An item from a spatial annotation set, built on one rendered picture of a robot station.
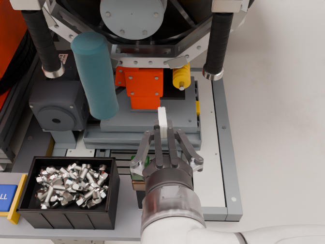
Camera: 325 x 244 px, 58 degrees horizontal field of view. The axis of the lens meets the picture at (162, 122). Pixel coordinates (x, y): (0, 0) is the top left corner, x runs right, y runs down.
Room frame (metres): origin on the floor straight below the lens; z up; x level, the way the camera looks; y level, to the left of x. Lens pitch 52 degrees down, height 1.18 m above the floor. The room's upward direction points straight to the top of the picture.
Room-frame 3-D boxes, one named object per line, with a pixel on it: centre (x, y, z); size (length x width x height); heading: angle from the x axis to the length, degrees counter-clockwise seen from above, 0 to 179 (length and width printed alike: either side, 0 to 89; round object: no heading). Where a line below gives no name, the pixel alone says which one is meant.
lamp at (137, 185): (0.30, 0.05, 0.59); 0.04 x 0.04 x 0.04; 89
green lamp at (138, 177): (0.30, 0.05, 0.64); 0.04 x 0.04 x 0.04; 89
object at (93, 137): (0.88, 0.08, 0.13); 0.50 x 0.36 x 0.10; 89
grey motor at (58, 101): (0.89, 0.39, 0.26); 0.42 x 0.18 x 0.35; 179
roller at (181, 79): (0.81, -0.06, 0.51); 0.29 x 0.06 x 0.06; 179
